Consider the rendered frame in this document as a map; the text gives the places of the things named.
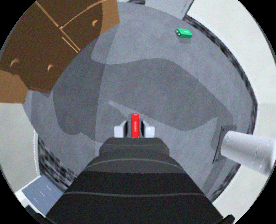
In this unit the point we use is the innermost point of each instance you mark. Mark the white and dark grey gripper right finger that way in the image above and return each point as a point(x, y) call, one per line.
point(146, 130)

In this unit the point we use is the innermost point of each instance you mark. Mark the tan wooden chest of drawers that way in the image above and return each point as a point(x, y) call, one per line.
point(68, 41)

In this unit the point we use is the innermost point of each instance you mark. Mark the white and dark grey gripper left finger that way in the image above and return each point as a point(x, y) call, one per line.
point(122, 130)

